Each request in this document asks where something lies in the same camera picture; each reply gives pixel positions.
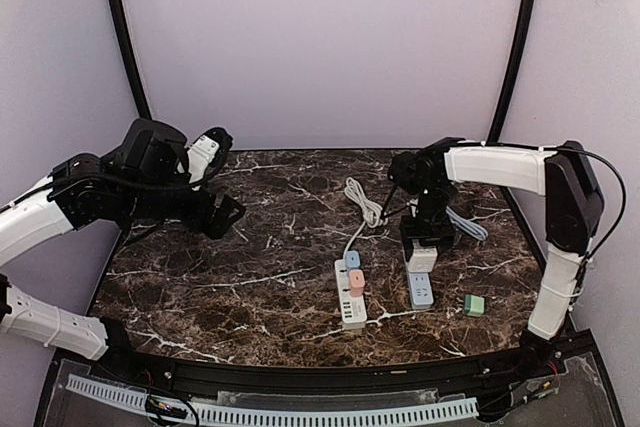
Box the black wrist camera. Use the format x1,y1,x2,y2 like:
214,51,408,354
387,152,424,195
114,119,189,182

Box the small circuit board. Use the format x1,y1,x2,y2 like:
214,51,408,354
145,395,189,419

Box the left black frame post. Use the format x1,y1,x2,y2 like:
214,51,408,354
108,0,152,120

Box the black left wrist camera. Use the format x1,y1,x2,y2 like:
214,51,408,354
114,119,189,182

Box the green plug charger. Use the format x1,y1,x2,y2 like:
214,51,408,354
463,294,485,317

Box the right black frame post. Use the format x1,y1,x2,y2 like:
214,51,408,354
487,0,535,142

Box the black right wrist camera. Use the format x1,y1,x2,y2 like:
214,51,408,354
387,152,424,195

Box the black frame post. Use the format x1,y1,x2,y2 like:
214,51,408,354
487,0,535,142
108,0,152,120

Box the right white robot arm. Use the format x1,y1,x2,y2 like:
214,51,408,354
388,137,605,381

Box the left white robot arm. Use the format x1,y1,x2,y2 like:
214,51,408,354
1,119,246,383

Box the white slotted cable duct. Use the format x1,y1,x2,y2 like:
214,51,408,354
65,374,478,426

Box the blue plug charger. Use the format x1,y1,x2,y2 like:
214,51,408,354
344,250,361,271

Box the white power strip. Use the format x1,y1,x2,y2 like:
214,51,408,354
334,259,368,330

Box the white power strip cable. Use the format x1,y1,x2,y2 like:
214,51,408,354
339,176,390,259

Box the pink plug charger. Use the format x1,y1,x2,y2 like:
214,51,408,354
348,269,366,298

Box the white cube socket adapter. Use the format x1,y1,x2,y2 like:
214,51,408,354
405,244,438,273

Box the grey blue power strip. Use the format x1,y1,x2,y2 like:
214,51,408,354
405,240,434,310

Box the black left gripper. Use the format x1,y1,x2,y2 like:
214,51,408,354
117,174,246,239

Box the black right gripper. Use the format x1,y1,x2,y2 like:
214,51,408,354
400,185,456,260

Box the black front rail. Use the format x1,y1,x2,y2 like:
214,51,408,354
54,334,596,401

